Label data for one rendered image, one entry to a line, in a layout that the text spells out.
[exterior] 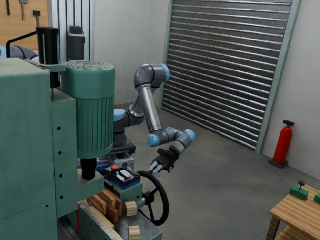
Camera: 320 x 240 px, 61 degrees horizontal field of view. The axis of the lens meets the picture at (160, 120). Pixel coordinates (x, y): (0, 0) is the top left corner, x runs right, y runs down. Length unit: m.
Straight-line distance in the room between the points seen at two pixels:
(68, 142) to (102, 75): 0.24
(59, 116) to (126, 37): 4.32
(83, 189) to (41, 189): 0.23
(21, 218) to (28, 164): 0.17
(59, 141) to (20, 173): 0.15
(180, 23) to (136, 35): 0.93
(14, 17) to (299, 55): 3.64
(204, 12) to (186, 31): 0.43
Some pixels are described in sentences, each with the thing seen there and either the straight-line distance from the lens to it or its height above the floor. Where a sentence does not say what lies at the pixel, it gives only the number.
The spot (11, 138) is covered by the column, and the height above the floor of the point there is 1.36.
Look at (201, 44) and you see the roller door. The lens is 4.45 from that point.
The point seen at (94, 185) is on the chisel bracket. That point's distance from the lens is 1.12.
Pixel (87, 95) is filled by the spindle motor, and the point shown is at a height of 1.43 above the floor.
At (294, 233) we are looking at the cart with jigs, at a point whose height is 0.18.
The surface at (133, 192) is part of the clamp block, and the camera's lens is 1.28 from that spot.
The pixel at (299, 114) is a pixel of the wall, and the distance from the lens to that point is 3.79.
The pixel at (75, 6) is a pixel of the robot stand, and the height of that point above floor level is 1.68.
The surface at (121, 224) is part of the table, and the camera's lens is 1.17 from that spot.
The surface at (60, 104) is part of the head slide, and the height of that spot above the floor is 1.41.
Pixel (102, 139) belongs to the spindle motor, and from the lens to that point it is 0.97.
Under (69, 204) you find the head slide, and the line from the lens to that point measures 1.05.
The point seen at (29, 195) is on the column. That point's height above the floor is 1.17.
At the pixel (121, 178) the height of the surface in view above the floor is 1.00.
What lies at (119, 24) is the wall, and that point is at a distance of 5.01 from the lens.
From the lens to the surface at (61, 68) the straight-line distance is 0.87.
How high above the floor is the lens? 1.69
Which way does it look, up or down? 21 degrees down
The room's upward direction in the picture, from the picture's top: 6 degrees clockwise
